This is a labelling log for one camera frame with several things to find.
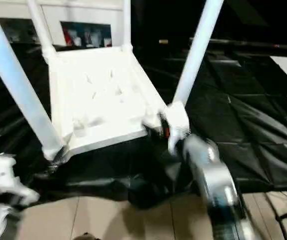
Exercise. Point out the white plastic table top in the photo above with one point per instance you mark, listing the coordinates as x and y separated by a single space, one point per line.
103 90

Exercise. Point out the white plastic table leg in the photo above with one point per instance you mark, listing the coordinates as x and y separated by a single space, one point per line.
41 30
18 80
198 50
127 25

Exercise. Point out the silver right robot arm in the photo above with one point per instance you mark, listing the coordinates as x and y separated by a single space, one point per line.
213 185

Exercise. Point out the black work mat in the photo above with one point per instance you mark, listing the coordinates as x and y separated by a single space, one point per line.
243 130

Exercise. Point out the grey left robot leg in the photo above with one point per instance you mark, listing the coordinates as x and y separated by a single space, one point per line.
87 236

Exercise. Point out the red bottle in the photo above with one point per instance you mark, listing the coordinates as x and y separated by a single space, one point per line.
67 36

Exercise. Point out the white display cabinet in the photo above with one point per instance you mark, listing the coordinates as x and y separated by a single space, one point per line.
83 12

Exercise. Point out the black low cabinet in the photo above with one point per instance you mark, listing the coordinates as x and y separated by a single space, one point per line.
253 22

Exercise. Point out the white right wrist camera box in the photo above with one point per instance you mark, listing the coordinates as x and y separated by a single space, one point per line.
176 122

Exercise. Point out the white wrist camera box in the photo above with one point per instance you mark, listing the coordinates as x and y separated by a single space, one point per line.
3 175
176 122

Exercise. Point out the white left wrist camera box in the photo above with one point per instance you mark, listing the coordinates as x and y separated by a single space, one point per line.
3 175

